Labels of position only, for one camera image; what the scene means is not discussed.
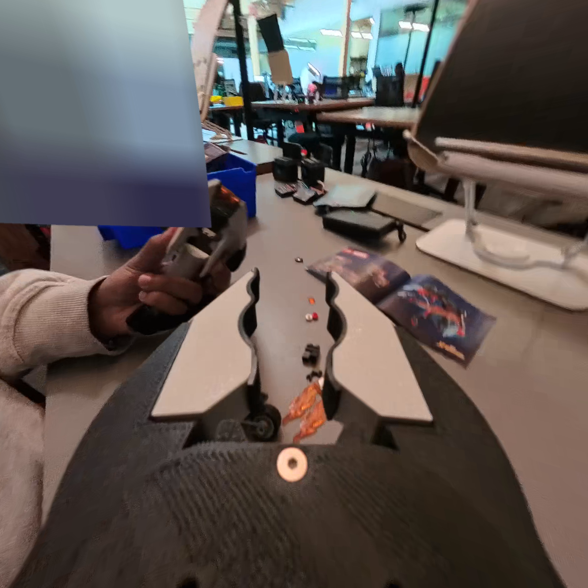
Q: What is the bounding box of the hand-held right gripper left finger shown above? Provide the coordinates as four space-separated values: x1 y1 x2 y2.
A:
151 269 262 422

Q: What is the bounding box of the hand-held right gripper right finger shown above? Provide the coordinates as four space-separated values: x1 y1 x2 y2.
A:
321 271 434 423

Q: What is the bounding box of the person's left forearm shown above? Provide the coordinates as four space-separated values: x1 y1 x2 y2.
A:
0 269 134 382

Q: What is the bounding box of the lego instruction booklet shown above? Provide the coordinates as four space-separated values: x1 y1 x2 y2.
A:
307 248 498 369

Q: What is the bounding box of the orange flame lego wheel assembly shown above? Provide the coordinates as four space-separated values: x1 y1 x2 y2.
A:
243 380 328 443

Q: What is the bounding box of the person's left hand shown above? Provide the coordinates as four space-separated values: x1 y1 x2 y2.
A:
89 227 205 341

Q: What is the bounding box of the blue plastic bin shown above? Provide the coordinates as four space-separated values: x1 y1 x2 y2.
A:
98 153 258 250

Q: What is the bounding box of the grey flat pouch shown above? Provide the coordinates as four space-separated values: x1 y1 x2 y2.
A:
313 185 378 210

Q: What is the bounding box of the black steel column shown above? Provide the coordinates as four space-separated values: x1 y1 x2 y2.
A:
231 0 256 141

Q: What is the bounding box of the black zip case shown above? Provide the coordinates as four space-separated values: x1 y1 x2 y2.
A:
322 208 408 245

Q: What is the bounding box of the wooden work table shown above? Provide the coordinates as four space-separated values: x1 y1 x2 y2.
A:
250 96 375 138
316 106 421 134

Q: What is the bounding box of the plywood cutout board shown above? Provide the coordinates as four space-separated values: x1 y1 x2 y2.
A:
190 0 244 144

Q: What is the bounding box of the white monitor stand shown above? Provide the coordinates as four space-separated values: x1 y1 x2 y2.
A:
416 177 588 312

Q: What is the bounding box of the black brown cardboard sheet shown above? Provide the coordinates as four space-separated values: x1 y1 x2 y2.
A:
256 13 295 86

